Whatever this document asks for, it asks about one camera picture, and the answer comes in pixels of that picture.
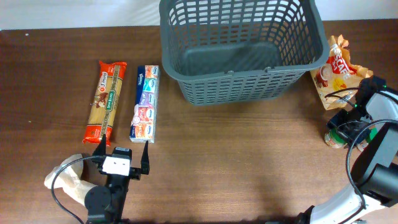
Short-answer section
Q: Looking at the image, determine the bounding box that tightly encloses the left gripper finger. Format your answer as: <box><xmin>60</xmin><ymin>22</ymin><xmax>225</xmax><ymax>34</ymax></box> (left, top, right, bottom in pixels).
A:
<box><xmin>92</xmin><ymin>134</ymin><xmax>106</xmax><ymax>156</ymax></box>
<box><xmin>141</xmin><ymin>141</ymin><xmax>150</xmax><ymax>175</ymax></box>

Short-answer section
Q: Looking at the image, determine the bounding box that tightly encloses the green bottle with label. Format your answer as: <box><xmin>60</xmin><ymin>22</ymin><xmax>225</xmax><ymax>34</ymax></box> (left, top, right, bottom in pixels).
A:
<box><xmin>324</xmin><ymin>129</ymin><xmax>346</xmax><ymax>149</ymax></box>

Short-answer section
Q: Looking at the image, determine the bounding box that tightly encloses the orange coffee sachet bag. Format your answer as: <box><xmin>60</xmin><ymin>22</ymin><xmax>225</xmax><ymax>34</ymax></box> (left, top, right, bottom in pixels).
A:
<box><xmin>310</xmin><ymin>35</ymin><xmax>374</xmax><ymax>110</ymax></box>

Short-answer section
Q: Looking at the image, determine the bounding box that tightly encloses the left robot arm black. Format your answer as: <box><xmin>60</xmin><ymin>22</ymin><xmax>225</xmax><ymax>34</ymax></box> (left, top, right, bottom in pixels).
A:
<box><xmin>84</xmin><ymin>137</ymin><xmax>150</xmax><ymax>224</ymax></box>

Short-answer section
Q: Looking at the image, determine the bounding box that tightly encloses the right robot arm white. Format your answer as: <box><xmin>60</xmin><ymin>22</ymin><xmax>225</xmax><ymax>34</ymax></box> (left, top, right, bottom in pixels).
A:
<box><xmin>294</xmin><ymin>76</ymin><xmax>397</xmax><ymax>224</ymax></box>

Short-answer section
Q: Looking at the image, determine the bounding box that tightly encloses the orange spaghetti pack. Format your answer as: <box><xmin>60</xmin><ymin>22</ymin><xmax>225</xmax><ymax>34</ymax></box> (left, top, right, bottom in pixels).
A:
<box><xmin>82</xmin><ymin>61</ymin><xmax>127</xmax><ymax>146</ymax></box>

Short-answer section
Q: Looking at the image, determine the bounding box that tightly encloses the tissue multipack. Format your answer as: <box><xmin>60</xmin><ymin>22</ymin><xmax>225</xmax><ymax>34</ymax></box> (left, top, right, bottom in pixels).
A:
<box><xmin>129</xmin><ymin>65</ymin><xmax>160</xmax><ymax>143</ymax></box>

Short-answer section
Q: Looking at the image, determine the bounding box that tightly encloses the grey plastic basket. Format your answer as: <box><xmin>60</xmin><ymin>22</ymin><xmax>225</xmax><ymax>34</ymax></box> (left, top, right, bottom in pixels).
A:
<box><xmin>159</xmin><ymin>0</ymin><xmax>329</xmax><ymax>105</ymax></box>

